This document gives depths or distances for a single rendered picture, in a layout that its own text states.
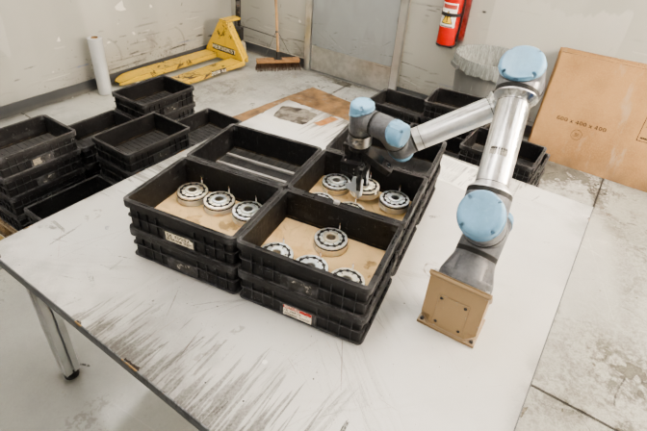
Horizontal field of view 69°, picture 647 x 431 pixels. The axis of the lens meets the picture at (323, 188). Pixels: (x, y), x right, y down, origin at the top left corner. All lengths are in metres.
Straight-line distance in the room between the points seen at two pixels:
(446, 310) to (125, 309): 0.91
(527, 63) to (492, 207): 0.40
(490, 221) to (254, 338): 0.70
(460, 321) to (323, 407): 0.44
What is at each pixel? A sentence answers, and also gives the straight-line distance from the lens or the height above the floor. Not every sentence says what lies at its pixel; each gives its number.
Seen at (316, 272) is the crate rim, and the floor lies 0.93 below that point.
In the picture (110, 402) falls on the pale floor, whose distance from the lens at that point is 2.21.
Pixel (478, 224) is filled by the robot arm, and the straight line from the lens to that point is 1.22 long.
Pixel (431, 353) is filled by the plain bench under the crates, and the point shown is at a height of 0.70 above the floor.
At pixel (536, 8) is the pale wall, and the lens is 4.17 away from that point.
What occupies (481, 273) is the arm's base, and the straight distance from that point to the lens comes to 1.34.
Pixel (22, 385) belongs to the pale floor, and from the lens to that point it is 2.38.
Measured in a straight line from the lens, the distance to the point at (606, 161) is 4.09.
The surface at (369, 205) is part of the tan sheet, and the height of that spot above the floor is 0.83.
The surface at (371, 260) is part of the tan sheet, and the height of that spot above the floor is 0.83.
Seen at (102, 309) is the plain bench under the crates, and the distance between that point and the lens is 1.54.
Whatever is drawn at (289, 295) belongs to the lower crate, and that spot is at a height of 0.80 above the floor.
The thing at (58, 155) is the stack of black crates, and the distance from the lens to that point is 2.77.
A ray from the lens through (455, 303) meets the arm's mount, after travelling 1.37.
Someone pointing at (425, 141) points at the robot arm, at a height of 1.11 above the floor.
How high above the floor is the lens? 1.79
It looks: 34 degrees down
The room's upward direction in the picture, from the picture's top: 4 degrees clockwise
